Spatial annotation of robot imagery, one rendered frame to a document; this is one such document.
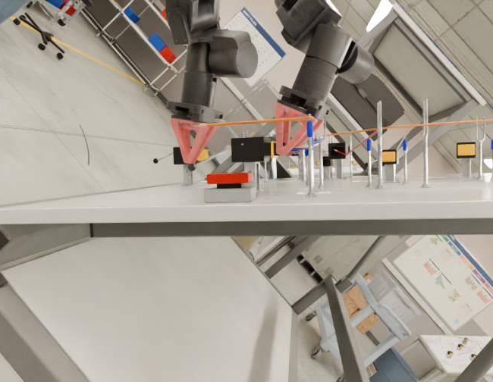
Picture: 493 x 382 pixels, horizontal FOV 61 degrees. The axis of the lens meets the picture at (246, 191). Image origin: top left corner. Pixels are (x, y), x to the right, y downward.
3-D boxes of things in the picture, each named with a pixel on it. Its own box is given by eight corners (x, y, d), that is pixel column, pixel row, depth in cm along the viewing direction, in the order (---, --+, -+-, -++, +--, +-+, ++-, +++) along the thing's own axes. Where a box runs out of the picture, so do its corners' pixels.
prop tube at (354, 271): (340, 283, 145) (396, 213, 141) (339, 281, 147) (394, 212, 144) (347, 289, 144) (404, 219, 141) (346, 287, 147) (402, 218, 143)
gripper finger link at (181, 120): (216, 166, 77) (223, 114, 76) (199, 166, 70) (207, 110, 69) (183, 160, 79) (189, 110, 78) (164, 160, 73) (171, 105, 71)
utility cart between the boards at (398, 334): (308, 358, 414) (383, 300, 402) (302, 314, 523) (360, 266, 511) (342, 396, 416) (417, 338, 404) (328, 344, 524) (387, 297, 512)
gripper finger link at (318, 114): (306, 163, 71) (329, 111, 69) (296, 164, 64) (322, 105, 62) (271, 147, 73) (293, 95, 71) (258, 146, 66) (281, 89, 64)
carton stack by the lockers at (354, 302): (333, 301, 789) (368, 273, 778) (331, 295, 822) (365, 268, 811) (363, 336, 787) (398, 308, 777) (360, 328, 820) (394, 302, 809)
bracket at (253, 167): (249, 191, 73) (249, 162, 73) (263, 191, 72) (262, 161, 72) (240, 192, 68) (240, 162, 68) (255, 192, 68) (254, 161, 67)
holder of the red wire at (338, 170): (351, 178, 134) (350, 144, 133) (346, 179, 121) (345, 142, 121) (335, 178, 136) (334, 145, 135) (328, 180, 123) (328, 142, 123)
